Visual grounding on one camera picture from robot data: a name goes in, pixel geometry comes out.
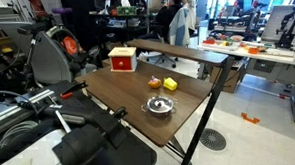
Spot orange plush toy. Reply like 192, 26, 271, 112
147, 75, 163, 90

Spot yellow toy block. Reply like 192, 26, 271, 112
162, 76, 179, 92

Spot small steel lidded pot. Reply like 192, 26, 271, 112
140, 94, 179, 119

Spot office chair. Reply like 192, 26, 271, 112
144, 29, 201, 71

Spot cream wooden box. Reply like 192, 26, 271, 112
107, 46, 139, 74

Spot dark wooden raised shelf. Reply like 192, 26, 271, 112
125, 34, 230, 69

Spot seated person dark top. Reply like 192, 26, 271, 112
155, 0, 188, 43

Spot black equipment platform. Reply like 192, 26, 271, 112
36, 79, 103, 128

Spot orange tray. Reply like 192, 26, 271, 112
202, 39, 216, 46

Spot green electronics box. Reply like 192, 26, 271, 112
116, 5, 138, 17

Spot person in white shirt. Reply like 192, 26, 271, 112
183, 0, 198, 34

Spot round floor drain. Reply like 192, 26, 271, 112
199, 127, 228, 152

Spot cardboard box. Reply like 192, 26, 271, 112
207, 56, 251, 95

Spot orange round disc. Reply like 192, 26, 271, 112
60, 34, 79, 56

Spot white bowl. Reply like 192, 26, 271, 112
230, 34, 245, 43

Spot grey curved machine housing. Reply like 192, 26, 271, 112
28, 29, 75, 86

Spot black lab bench with equipment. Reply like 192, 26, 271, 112
212, 0, 265, 41

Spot orange container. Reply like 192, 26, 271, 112
247, 46, 260, 55

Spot purple foam roller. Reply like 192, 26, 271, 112
51, 7, 73, 15

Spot white height-adjustable desk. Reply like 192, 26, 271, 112
197, 35, 295, 131

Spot grey perforated panel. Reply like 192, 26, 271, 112
259, 4, 295, 46

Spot small yellow object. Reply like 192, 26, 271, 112
1, 46, 14, 54

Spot black metal table frame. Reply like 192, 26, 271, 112
159, 53, 240, 165

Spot black clamp orange handle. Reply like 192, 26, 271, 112
58, 80, 90, 100

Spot grey cable bundle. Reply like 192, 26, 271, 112
0, 119, 40, 152

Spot aluminium extrusion rail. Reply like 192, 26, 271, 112
0, 89, 57, 130

